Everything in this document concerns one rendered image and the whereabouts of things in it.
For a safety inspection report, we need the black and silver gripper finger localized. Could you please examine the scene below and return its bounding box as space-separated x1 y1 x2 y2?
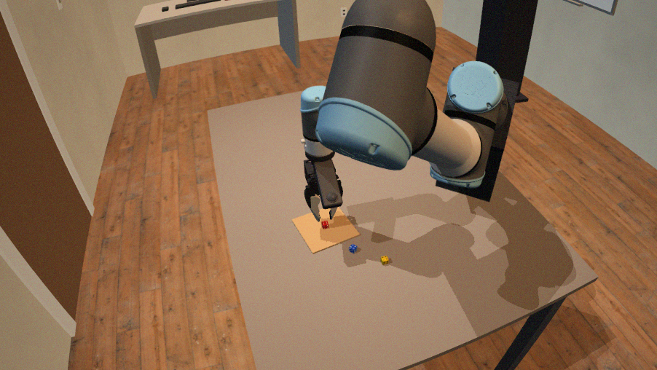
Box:
329 180 343 220
304 185 320 221

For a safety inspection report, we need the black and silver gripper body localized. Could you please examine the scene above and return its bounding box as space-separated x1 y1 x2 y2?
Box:
304 151 335 196

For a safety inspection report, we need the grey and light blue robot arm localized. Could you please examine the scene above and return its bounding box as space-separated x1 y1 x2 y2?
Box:
300 0 508 189

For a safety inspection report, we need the orange flat mat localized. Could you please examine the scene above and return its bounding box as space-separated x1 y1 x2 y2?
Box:
292 207 360 253

